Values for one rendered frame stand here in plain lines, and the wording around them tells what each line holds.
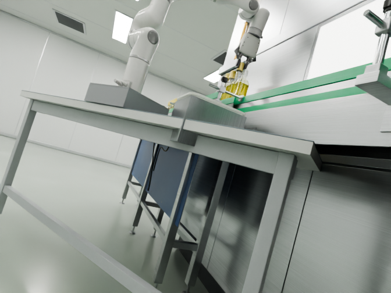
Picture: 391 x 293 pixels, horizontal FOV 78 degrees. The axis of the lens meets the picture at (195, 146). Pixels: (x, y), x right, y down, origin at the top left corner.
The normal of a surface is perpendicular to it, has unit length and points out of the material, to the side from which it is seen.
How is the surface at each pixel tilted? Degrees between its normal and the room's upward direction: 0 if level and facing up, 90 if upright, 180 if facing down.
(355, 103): 90
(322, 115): 90
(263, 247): 90
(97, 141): 90
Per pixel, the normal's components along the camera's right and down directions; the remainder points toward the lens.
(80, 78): 0.37, 0.04
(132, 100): 0.82, 0.20
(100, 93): -0.50, -0.21
